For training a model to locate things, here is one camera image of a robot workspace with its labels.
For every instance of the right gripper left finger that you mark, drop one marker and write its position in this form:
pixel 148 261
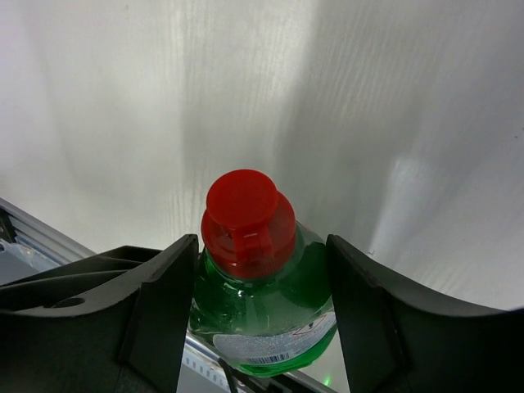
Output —
pixel 113 322

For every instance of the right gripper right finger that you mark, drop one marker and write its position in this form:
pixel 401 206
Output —
pixel 400 336

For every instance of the green dish soap bottle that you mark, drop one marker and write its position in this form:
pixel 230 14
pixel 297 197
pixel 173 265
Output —
pixel 261 299

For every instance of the aluminium mounting rail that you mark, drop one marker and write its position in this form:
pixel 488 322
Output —
pixel 29 246

